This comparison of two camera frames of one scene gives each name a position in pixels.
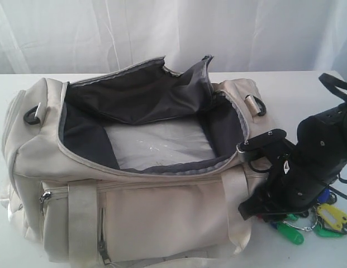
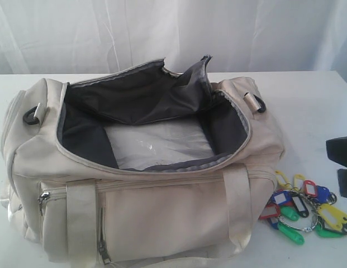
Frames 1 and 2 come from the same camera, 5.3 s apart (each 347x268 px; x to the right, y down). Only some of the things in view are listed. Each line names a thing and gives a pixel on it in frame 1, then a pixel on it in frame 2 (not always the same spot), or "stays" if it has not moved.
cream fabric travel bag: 131,164 stays
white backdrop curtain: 286,37 stays
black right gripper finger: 257,204 -> 340,150
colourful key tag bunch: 326,219 stays
